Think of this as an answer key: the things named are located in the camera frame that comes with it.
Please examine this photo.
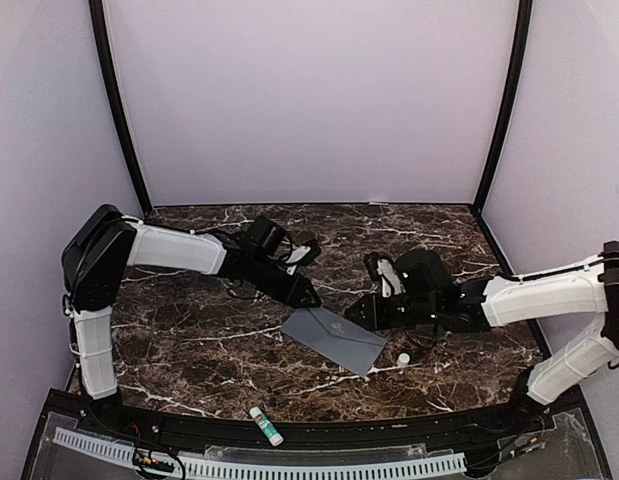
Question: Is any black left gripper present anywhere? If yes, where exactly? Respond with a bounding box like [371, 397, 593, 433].
[247, 253, 321, 307]

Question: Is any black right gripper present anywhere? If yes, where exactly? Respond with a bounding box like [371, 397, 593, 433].
[344, 293, 439, 332]

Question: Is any blue-grey envelope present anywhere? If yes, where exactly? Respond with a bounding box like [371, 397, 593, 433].
[281, 307, 386, 377]

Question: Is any white glue stick cap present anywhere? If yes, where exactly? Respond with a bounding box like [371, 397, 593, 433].
[396, 353, 410, 368]

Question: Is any green white glue stick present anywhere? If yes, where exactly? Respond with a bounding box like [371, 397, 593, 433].
[249, 407, 284, 447]

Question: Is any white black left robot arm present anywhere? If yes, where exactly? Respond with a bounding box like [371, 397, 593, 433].
[61, 204, 322, 436]

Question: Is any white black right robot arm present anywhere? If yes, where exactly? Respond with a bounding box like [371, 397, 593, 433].
[345, 241, 619, 434]

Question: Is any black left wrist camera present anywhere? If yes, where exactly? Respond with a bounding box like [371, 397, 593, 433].
[285, 239, 321, 275]

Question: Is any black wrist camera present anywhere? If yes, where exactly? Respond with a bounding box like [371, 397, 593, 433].
[285, 239, 321, 275]
[364, 252, 405, 298]

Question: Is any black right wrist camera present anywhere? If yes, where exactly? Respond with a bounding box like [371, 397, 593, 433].
[364, 252, 405, 298]

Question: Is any black front table rail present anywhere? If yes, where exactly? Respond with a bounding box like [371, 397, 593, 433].
[54, 392, 545, 452]

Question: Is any white slotted cable duct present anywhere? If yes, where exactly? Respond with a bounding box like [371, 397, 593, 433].
[52, 428, 466, 479]

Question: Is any black right frame post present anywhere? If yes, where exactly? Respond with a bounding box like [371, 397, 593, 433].
[471, 0, 534, 216]

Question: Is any black frame post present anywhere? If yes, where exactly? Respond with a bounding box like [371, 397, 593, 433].
[471, 0, 534, 216]
[88, 0, 153, 215]

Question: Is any black left frame post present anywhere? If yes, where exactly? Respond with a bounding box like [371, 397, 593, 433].
[88, 0, 153, 215]

